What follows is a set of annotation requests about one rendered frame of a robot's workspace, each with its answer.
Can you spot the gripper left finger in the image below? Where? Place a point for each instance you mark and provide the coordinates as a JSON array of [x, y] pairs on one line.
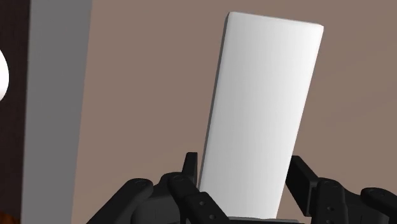
[[186, 194]]

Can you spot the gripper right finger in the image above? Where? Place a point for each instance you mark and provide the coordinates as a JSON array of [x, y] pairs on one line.
[[328, 194]]

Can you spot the white rectangular box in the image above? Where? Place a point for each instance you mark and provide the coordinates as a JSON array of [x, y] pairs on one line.
[[260, 114]]

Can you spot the white round object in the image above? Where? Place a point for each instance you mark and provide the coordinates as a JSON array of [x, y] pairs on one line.
[[2, 76]]

